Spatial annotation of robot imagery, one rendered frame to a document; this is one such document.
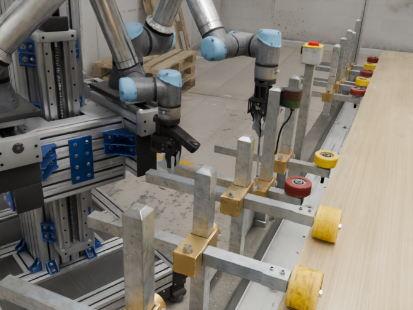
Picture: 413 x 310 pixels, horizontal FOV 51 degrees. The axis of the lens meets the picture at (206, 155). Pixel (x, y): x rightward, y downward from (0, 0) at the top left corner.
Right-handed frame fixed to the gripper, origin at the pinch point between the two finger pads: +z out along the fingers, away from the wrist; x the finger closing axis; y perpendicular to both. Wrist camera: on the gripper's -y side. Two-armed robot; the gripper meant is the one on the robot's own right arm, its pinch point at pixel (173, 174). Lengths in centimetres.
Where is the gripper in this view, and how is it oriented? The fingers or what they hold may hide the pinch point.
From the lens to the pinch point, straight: 148.0
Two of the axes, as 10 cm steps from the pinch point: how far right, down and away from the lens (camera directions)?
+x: -4.1, 3.6, -8.4
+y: -9.1, -2.1, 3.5
